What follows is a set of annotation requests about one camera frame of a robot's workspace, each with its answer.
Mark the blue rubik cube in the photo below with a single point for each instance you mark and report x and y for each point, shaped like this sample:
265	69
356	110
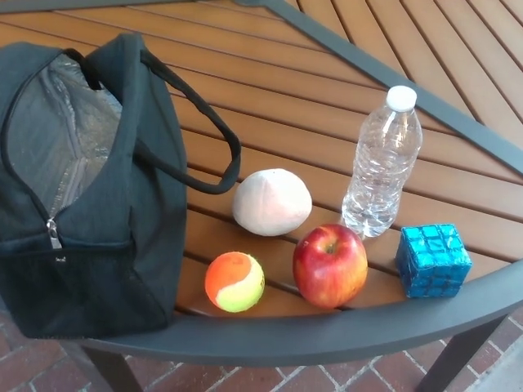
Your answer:
433	261

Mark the dark grey insulated lunch bag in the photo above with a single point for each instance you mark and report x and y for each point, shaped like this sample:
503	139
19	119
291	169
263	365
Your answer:
122	204

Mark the clear plastic water bottle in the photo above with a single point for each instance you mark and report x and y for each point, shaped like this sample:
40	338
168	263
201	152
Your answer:
380	163

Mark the red apple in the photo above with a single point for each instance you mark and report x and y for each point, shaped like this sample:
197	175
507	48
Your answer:
327	269

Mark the white round soft toy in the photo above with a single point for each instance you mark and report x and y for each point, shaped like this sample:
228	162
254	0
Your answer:
269	204

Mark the orange and yellow tennis ball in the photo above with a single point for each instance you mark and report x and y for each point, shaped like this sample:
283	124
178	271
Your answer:
233	281

